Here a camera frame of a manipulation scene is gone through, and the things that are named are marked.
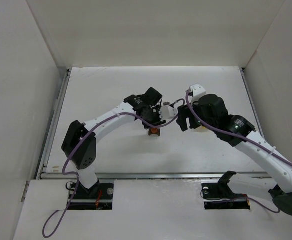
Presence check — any orange cylinder block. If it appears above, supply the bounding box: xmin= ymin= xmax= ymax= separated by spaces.
xmin=151 ymin=128 xmax=158 ymax=134

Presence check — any dark brown arch block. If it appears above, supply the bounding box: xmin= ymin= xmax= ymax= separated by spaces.
xmin=148 ymin=128 xmax=160 ymax=137

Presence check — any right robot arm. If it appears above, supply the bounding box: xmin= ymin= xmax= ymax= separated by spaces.
xmin=177 ymin=94 xmax=292 ymax=216

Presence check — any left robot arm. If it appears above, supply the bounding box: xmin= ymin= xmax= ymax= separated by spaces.
xmin=61 ymin=87 xmax=166 ymax=195

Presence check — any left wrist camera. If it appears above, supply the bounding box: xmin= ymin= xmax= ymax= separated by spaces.
xmin=159 ymin=105 xmax=178 ymax=121

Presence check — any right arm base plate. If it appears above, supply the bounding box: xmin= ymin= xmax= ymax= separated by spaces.
xmin=200 ymin=182 xmax=250 ymax=210

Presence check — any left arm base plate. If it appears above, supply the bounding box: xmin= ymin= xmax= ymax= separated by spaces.
xmin=65 ymin=181 xmax=114 ymax=211

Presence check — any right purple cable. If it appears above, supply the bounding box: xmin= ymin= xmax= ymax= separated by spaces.
xmin=185 ymin=89 xmax=292 ymax=214

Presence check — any aluminium front rail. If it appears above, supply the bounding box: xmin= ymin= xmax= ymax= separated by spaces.
xmin=39 ymin=171 xmax=278 ymax=180

